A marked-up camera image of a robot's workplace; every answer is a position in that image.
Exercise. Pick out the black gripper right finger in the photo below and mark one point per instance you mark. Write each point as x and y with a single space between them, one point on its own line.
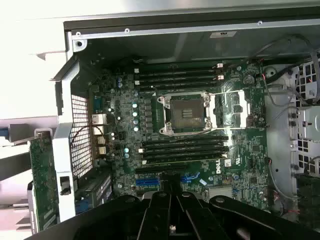
190 217

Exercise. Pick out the silver socket cover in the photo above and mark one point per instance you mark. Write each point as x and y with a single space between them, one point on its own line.
243 110

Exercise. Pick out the black expansion slot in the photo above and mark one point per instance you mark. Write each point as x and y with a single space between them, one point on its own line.
160 168

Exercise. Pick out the hard disk with blue rails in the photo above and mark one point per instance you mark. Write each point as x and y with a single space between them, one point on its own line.
3 132

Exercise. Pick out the silver drive cage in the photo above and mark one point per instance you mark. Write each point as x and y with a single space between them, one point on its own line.
282 130

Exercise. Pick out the open pc case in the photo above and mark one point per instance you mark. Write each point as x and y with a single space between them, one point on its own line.
62 140

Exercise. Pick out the black ram slot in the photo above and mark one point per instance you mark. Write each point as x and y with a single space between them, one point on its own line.
177 87
185 153
185 147
175 73
175 80
185 140
175 67

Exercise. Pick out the cpu socket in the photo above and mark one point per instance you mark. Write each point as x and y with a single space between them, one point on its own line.
186 112

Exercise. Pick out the blue expansion slot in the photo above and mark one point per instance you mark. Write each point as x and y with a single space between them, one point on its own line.
147 181

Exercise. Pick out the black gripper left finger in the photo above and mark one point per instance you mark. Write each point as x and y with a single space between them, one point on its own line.
157 215

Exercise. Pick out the silver chipset heatsink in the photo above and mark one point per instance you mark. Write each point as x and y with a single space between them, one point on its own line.
220 192

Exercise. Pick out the coin cell battery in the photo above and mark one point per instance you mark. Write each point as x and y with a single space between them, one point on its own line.
249 80

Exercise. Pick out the thin socket locking lever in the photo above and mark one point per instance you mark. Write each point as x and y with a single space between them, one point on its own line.
197 134
226 92

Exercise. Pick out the green dell motherboard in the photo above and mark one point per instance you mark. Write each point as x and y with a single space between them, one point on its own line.
250 150

